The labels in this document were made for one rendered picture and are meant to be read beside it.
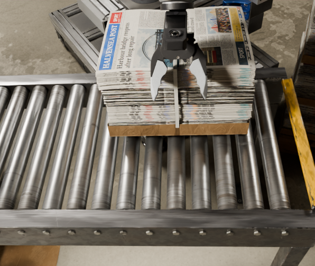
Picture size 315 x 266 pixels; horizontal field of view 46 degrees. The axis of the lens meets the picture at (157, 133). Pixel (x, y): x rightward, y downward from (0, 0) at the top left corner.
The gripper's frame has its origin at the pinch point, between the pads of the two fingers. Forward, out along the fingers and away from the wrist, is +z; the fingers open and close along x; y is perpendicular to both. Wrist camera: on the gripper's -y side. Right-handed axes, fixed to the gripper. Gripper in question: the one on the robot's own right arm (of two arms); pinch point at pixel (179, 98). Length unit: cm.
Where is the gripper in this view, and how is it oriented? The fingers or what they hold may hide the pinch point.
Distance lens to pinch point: 83.1
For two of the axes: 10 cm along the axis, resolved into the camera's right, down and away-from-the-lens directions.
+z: 0.5, 9.5, 3.1
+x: -10.0, 0.2, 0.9
